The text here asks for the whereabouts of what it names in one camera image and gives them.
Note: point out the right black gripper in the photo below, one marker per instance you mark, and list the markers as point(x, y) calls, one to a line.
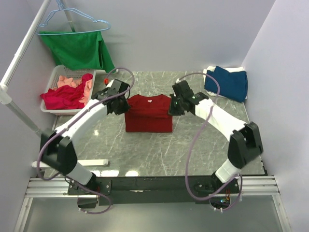
point(172, 111)

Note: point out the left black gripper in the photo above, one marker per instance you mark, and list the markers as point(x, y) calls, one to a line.
point(124, 109)

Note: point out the dark red t shirt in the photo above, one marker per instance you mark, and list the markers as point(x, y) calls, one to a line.
point(149, 114)

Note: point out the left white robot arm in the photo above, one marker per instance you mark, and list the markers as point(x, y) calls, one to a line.
point(57, 148)

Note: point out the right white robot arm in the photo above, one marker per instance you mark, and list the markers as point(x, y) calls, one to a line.
point(244, 139)

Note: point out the folded blue t shirt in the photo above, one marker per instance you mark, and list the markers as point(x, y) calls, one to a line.
point(228, 83)

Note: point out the white laundry basket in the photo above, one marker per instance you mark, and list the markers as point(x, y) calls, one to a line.
point(62, 70)

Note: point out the magenta t shirt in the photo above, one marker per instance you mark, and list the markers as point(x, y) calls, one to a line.
point(64, 98)

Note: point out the peach pink garment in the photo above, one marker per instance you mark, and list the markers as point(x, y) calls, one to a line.
point(74, 83)

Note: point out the green t shirt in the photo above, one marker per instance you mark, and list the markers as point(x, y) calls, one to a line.
point(78, 50)

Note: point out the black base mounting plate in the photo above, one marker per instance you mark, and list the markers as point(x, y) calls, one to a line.
point(159, 189)

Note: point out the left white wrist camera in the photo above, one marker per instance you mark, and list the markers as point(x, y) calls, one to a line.
point(108, 83)

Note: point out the aluminium rail frame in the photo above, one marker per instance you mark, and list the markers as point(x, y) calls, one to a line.
point(252, 185)

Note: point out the light blue wire hanger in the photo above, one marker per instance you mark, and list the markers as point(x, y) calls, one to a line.
point(71, 27)

